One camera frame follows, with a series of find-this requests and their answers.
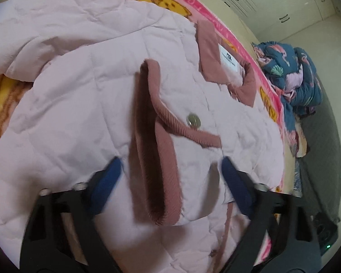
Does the white wardrobe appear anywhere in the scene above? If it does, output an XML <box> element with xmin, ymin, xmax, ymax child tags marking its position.
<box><xmin>222</xmin><ymin>0</ymin><xmax>336</xmax><ymax>41</ymax></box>

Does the pink quilted jacket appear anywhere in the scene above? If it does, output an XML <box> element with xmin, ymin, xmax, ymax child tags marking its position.
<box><xmin>0</xmin><ymin>0</ymin><xmax>286</xmax><ymax>273</ymax></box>

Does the blue floral quilt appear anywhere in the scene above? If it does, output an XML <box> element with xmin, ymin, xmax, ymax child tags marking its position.
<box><xmin>253</xmin><ymin>41</ymin><xmax>323</xmax><ymax>158</ymax></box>

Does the grey upholstered headboard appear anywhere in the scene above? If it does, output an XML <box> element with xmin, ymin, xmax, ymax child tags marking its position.
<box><xmin>299</xmin><ymin>85</ymin><xmax>341</xmax><ymax>224</ymax></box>

